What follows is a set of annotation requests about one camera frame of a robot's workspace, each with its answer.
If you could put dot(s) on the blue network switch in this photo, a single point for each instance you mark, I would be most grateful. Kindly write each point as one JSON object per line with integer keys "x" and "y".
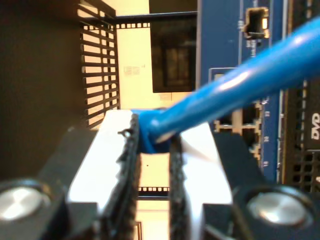
{"x": 220, "y": 37}

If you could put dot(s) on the black slatted panel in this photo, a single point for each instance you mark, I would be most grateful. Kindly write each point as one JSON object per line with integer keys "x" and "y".
{"x": 37, "y": 62}

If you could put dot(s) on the black rack server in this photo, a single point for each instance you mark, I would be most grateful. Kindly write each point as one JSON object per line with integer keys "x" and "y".
{"x": 312, "y": 150}

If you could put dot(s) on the dark framed screen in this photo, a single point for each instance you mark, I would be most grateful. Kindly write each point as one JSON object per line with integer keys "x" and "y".
{"x": 175, "y": 62}

